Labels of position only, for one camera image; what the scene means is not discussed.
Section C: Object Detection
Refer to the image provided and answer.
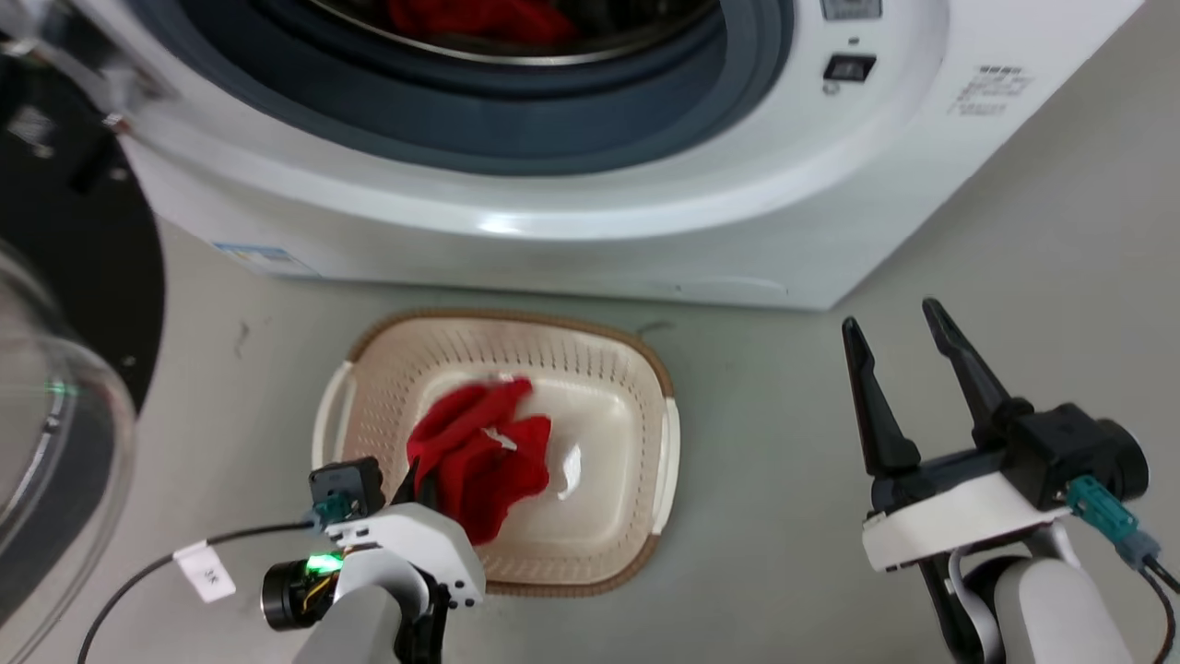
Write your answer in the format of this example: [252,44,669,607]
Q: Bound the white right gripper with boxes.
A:
[841,297,1072,574]

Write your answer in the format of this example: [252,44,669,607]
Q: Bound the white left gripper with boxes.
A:
[325,458,487,611]

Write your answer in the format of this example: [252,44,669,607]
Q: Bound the red garment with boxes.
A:
[406,376,553,547]

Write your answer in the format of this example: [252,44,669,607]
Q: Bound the beige perforated plastic laundry basket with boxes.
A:
[312,309,682,598]

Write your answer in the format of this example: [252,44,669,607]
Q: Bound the white front-load washing machine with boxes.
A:
[72,0,1147,311]

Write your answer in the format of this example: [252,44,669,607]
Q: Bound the transparent glass washing machine door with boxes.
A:
[0,0,168,664]

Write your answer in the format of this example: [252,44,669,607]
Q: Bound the blue white energy sticker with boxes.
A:
[212,242,321,279]

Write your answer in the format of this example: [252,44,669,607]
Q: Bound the grey rubber door gasket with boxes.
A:
[127,0,796,177]

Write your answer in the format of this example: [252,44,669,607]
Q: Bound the red clothing in drum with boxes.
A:
[386,0,579,49]

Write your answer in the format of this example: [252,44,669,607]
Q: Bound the white cable label tag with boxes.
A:
[172,541,237,604]

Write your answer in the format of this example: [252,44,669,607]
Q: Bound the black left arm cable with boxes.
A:
[77,520,319,664]

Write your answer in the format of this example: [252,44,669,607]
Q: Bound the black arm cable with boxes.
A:
[1068,475,1180,664]
[77,520,319,664]

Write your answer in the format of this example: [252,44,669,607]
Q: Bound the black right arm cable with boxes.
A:
[1068,475,1180,664]

